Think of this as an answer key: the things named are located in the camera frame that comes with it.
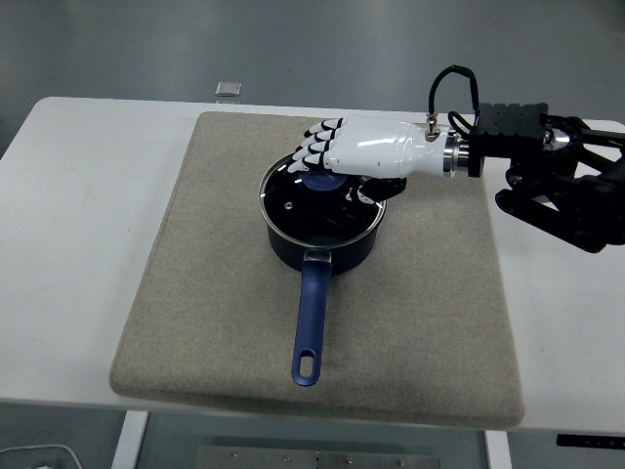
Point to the grey metal plate with screws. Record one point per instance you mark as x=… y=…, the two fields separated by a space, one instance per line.
x=317 y=459

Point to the glass pot lid blue knob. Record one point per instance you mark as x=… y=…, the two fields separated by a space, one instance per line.
x=293 y=210

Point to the small silver floor plate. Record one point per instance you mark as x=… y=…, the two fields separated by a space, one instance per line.
x=228 y=89

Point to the black table control panel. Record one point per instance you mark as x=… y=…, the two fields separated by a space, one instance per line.
x=591 y=440

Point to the white table leg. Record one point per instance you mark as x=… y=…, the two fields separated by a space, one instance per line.
x=498 y=452
x=128 y=439

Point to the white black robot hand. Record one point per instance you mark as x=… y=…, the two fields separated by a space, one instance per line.
x=381 y=146

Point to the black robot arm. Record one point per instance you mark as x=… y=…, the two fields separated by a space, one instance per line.
x=512 y=127

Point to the beige fabric mat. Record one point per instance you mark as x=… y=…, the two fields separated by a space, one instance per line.
x=220 y=293

